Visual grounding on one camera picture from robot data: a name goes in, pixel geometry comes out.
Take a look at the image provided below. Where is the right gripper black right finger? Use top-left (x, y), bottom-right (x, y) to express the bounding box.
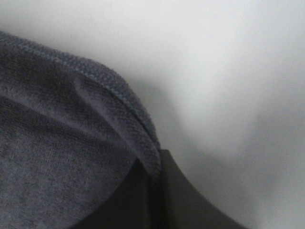
top-left (164, 150), bottom-right (245, 229)

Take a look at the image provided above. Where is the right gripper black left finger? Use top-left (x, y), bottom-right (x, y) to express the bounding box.
top-left (73, 160), bottom-right (154, 229)

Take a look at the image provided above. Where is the dark navy towel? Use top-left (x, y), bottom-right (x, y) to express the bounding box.
top-left (0, 32), bottom-right (162, 229)

